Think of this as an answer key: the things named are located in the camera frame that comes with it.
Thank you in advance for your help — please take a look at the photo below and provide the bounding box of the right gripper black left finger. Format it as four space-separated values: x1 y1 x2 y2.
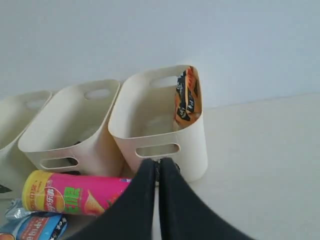
68 158 156 240

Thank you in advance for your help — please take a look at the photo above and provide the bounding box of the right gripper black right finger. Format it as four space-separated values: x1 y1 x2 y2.
158 157 252 240

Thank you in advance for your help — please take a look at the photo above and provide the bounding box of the pink Lays chips can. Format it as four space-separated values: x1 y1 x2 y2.
21 170 132 216

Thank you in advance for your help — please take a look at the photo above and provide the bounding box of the orange black noodle bag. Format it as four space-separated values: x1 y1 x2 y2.
173 66 202 131

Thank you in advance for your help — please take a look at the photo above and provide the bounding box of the purple small box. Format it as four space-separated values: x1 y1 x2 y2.
66 157 81 176

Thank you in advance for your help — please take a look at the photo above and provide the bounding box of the blue noodle bag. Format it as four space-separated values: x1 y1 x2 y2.
11 214 68 240

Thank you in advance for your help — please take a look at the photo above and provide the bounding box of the right cream bin circle mark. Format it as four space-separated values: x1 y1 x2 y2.
108 65 208 182

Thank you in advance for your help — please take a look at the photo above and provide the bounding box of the middle cream bin square mark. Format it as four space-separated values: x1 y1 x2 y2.
18 79 125 177

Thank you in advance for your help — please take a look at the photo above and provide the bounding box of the left cream bin triangle mark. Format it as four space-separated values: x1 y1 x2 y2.
0 90 53 192

